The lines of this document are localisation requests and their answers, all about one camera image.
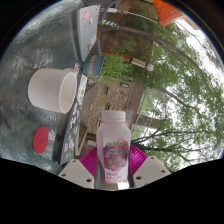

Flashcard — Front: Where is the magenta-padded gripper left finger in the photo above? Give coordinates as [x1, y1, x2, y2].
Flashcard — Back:
[58, 146, 99, 190]

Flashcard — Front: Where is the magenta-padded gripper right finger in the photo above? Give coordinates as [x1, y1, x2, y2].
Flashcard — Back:
[128, 144, 172, 189]

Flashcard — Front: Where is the purple juice bottle white cap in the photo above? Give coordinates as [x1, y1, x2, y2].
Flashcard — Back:
[95, 110, 132, 184]

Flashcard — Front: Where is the black laptop with stickers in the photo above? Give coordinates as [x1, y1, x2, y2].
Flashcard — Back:
[59, 73, 88, 165]

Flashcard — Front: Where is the flat round red coaster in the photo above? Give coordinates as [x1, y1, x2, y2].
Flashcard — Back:
[32, 126, 50, 155]

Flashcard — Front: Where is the white cup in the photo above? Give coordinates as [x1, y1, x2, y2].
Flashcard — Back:
[27, 67, 78, 115]

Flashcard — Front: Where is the grey laptop with stickers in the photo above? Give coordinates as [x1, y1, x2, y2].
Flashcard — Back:
[76, 3, 102, 63]

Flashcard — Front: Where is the orange canopy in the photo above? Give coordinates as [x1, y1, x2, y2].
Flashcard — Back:
[152, 0, 184, 28]

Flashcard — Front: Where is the lamp post with white globe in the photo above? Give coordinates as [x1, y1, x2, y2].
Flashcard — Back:
[101, 49, 155, 73]

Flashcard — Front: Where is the blue yellow striped post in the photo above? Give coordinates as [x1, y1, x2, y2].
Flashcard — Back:
[100, 19, 120, 29]

